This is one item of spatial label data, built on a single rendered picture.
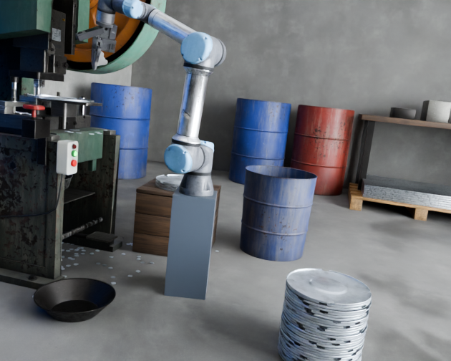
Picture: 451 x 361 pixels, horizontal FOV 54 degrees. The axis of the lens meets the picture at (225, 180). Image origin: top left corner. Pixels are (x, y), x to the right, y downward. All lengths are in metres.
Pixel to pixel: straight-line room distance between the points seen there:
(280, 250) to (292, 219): 0.19
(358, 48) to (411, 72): 0.62
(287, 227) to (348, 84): 2.92
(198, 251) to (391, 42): 3.80
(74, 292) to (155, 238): 0.62
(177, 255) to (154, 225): 0.50
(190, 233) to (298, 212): 0.80
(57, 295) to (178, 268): 0.49
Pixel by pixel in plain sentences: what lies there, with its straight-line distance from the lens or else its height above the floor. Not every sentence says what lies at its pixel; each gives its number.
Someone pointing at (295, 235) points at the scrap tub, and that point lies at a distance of 2.51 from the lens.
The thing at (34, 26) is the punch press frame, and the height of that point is 1.07.
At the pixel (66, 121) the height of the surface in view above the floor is 0.69.
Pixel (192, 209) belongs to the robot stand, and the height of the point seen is 0.40.
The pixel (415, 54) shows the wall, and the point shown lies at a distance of 5.22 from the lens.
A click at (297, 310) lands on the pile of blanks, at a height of 0.20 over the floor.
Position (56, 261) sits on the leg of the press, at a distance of 2.04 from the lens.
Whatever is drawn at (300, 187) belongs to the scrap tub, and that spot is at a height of 0.43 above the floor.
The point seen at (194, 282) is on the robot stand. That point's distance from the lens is 1.95.
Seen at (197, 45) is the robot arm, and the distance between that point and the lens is 1.68.
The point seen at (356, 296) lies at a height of 0.26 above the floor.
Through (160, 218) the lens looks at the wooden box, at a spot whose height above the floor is 0.21.
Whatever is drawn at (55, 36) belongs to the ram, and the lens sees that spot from 2.23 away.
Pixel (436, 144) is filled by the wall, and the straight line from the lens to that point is 5.24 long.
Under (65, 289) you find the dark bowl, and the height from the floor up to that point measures 0.04.
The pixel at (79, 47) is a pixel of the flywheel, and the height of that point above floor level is 1.05.
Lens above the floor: 0.86
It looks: 11 degrees down
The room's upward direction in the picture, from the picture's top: 6 degrees clockwise
